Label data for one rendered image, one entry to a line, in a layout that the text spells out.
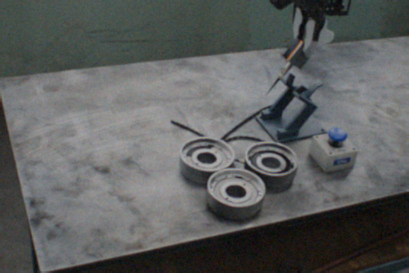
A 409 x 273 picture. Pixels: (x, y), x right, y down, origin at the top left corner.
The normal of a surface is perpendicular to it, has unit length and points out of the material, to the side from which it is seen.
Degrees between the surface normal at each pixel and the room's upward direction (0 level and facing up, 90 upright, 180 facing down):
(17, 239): 0
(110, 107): 0
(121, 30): 90
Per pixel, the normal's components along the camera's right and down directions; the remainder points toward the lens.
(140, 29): 0.42, 0.56
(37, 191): 0.14, -0.82
